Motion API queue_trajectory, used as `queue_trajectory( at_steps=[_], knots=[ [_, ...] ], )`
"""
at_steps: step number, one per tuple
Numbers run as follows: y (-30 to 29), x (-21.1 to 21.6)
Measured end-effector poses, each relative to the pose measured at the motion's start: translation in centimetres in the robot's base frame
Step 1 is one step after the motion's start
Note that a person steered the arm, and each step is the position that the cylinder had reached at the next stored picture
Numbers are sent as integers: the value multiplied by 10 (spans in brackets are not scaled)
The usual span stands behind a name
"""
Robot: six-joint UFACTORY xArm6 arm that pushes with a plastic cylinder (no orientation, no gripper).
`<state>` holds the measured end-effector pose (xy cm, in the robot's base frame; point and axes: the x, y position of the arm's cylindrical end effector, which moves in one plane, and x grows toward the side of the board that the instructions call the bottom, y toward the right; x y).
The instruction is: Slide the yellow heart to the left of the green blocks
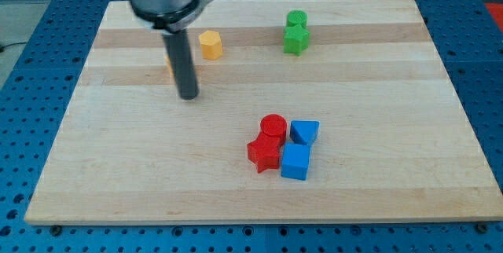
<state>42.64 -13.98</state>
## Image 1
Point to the green cylinder block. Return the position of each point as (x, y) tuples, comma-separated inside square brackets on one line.
[(296, 17)]

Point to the yellow heart block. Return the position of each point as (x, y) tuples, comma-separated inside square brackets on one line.
[(168, 64)]

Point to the green star block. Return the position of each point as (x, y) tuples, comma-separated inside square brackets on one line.
[(296, 39)]

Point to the wooden board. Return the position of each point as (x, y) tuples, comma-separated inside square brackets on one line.
[(394, 143)]

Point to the blue cube block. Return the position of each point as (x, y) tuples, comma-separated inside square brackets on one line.
[(295, 161)]

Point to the red star block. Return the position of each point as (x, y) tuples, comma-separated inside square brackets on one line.
[(264, 152)]

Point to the yellow hexagon block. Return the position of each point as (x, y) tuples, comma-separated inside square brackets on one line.
[(211, 45)]

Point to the blue triangle block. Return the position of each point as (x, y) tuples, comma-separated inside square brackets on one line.
[(304, 132)]

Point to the red cylinder block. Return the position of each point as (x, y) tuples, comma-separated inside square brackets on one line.
[(274, 126)]

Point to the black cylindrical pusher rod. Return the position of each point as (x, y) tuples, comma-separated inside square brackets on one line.
[(181, 63)]

